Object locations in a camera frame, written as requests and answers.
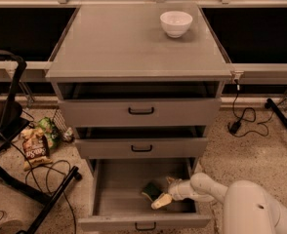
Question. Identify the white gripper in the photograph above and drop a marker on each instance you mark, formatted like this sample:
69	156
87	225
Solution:
175	189

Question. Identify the white ceramic bowl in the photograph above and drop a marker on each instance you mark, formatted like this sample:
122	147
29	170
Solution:
175	23

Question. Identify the black metal stand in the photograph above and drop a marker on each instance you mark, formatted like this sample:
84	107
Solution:
11	124

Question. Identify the wire basket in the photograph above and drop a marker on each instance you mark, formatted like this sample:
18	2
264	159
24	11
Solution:
66	132

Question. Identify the grey top drawer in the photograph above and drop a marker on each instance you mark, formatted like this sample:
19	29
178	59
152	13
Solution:
140	113

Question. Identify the grey open bottom drawer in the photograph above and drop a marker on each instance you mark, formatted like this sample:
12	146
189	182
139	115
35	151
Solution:
118	203

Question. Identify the grey metal drawer cabinet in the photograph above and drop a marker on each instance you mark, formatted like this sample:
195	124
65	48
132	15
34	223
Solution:
121	52

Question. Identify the brown snack bag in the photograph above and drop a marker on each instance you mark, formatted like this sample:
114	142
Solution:
35	147

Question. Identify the green snack bag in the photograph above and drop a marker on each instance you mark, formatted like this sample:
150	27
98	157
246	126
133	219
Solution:
51	132

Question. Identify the grey middle drawer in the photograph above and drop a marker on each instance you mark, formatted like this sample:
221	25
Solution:
141	147

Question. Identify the green and yellow sponge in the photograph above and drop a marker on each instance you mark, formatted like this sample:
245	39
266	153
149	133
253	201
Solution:
151	191

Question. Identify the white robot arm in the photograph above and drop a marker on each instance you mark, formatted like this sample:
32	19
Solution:
247	207

